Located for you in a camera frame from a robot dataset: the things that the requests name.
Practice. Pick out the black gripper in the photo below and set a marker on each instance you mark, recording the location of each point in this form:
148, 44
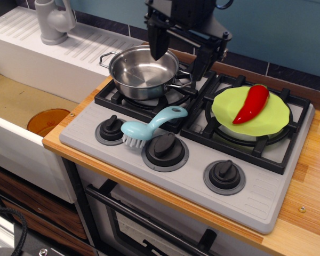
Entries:
192, 22

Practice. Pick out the red chili pepper toy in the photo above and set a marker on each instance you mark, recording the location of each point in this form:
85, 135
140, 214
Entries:
256, 100

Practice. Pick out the stainless steel pot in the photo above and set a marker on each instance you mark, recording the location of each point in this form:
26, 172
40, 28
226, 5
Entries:
139, 77

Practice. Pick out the light blue dish brush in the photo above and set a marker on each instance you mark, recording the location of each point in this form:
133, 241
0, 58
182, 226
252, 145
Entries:
136, 134

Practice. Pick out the black middle stove knob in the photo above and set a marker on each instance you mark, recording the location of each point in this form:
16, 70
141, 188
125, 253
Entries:
165, 153

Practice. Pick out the black stove knob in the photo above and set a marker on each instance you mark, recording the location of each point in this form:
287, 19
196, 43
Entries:
109, 131
165, 153
224, 177

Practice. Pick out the black left stove knob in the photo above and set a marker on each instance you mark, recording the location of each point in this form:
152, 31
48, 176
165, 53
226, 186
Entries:
109, 131

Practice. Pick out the light green plate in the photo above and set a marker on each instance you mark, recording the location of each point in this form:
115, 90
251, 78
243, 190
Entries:
273, 118

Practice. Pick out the black right stove knob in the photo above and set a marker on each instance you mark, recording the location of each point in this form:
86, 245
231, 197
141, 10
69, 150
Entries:
224, 177

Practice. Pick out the grey toy stove top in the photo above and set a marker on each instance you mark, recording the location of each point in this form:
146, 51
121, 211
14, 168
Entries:
192, 149

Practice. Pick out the black left burner grate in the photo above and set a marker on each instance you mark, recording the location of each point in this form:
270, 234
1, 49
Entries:
114, 103

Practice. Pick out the black burner grate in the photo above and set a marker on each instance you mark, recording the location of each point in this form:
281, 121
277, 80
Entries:
277, 152
114, 103

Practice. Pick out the black right burner grate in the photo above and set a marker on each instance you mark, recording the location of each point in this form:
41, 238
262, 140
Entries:
277, 152

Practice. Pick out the grey toy faucet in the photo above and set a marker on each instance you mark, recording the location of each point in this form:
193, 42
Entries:
54, 24

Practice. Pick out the white toy sink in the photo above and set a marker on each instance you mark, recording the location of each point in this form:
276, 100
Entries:
35, 77

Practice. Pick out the orange sink drain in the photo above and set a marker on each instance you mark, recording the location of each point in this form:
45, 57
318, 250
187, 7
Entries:
44, 122

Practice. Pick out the wooden drawer front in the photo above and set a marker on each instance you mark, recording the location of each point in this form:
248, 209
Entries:
47, 215

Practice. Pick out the black oven door handle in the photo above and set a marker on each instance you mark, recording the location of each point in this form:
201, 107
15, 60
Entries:
202, 248

